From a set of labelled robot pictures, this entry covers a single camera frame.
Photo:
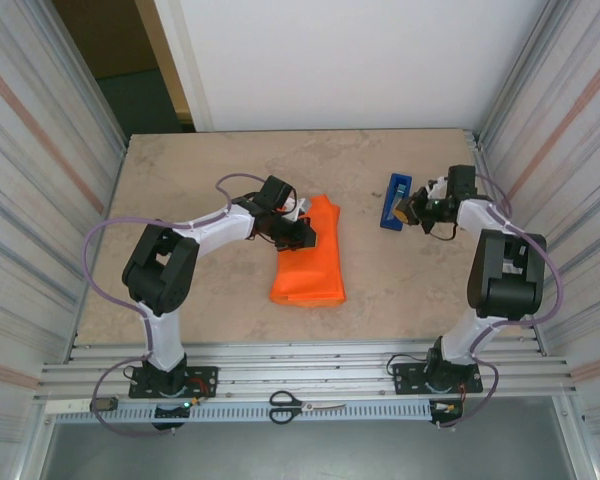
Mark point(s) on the orange wrapping paper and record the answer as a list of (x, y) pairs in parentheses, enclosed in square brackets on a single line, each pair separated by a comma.
[(320, 270)]

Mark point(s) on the small tan electronics box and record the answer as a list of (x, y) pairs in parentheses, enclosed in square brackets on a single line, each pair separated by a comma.
[(104, 404)]

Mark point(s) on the black controller board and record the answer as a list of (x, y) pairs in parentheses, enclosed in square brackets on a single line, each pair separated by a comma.
[(170, 412), (445, 410)]

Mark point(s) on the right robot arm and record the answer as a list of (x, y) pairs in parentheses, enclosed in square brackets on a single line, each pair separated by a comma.
[(505, 280)]

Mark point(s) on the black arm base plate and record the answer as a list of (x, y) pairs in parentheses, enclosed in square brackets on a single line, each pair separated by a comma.
[(405, 380), (205, 375)]

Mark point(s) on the blue tape dispenser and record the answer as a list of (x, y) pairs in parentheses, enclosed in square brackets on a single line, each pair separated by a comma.
[(387, 215)]

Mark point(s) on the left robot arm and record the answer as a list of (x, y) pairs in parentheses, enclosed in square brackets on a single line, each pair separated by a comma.
[(160, 270)]

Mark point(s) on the white door frame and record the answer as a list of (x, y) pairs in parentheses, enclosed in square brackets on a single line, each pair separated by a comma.
[(182, 60)]

